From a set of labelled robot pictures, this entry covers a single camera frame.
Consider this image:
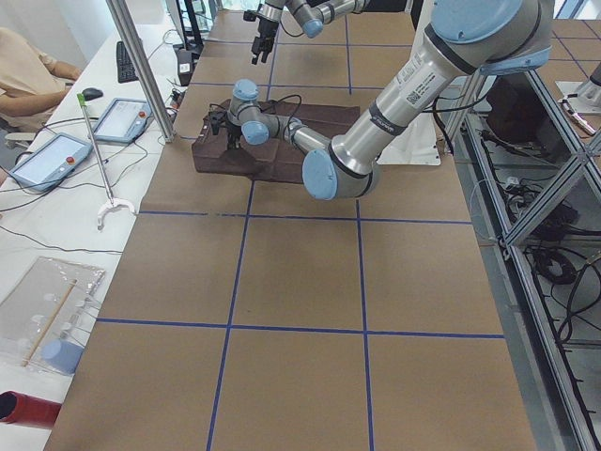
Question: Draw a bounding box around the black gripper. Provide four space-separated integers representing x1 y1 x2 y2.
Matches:
226 123 242 150
251 17 279 65

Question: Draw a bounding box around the dark brown t-shirt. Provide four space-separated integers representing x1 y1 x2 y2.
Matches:
192 100 361 184

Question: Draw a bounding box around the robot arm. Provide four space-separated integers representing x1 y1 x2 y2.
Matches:
243 0 370 65
227 1 553 200

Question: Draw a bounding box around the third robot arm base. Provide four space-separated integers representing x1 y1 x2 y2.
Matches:
556 65 600 136

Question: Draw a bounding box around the black labelled box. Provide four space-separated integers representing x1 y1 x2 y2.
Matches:
176 48 194 86

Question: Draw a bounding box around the far teach pendant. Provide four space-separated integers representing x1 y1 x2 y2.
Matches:
93 98 152 145

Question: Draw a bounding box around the teach pendant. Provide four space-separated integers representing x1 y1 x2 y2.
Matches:
93 98 152 145
8 132 92 192

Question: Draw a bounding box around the black keyboard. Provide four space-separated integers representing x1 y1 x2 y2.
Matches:
116 40 138 84

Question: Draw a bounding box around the reacher grabber stick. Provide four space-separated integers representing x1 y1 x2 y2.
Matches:
76 93 136 231

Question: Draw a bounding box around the black computer mouse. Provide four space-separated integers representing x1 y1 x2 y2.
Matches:
82 87 103 101

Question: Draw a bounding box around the near teach pendant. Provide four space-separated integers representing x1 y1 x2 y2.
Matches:
8 132 92 192

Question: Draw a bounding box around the person in beige shirt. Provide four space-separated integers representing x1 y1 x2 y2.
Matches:
1 27 82 132

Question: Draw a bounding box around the wooden stick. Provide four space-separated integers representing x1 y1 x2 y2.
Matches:
21 279 77 367

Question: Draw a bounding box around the clear plastic bag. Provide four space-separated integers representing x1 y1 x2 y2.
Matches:
1 257 105 376

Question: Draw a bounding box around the blue plastic cup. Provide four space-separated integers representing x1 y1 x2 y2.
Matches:
41 339 84 375

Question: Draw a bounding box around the red cylinder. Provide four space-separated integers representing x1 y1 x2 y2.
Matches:
1 391 62 429

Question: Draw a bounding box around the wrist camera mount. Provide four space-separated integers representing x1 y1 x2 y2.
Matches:
207 111 227 135
243 9 260 22

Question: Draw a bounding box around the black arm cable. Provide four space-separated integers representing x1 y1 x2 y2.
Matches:
262 94 304 124

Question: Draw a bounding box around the aluminium frame post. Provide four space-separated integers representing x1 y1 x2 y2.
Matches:
106 0 175 143

